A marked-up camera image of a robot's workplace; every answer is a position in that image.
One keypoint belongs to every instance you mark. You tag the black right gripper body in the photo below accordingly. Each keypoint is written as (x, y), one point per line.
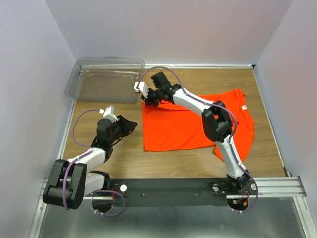
(155, 94)

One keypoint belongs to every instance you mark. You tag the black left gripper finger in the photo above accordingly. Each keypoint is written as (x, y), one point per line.
(129, 126)
(122, 119)

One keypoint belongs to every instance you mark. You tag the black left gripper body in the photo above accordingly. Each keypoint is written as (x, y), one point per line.
(118, 131)

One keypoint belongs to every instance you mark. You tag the orange t shirt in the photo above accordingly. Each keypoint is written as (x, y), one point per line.
(171, 127)

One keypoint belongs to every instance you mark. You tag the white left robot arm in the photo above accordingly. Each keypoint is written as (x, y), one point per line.
(73, 179)

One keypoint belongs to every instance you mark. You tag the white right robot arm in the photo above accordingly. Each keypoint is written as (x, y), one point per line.
(219, 123)

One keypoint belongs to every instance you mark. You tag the clear plastic bin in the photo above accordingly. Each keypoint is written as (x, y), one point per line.
(105, 80)

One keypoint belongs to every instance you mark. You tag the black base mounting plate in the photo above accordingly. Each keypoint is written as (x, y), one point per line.
(168, 192)

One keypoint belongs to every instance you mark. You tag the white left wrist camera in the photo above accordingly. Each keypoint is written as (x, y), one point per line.
(108, 113)

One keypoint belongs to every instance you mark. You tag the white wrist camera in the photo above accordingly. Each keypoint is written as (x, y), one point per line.
(108, 113)
(141, 87)

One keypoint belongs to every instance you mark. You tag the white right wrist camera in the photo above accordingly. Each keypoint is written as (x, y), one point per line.
(141, 87)

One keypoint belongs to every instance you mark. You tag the aluminium frame rail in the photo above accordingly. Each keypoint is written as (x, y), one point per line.
(280, 187)

